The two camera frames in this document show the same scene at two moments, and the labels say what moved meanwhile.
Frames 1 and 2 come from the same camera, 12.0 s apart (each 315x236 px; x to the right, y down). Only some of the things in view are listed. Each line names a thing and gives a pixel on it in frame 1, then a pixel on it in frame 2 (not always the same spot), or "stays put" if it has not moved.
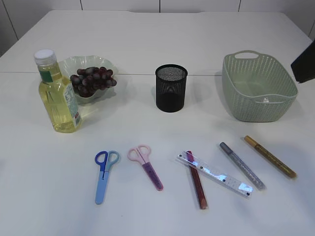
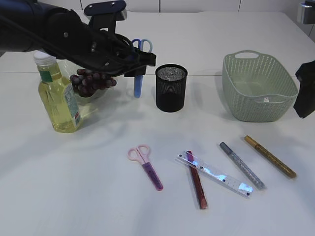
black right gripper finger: [303, 66] -> [304, 103]
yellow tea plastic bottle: [59, 99] stays put
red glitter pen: [198, 184] stays put
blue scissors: [105, 159] -> [146, 45]
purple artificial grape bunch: [88, 80] stays put
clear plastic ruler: [221, 176] stays put
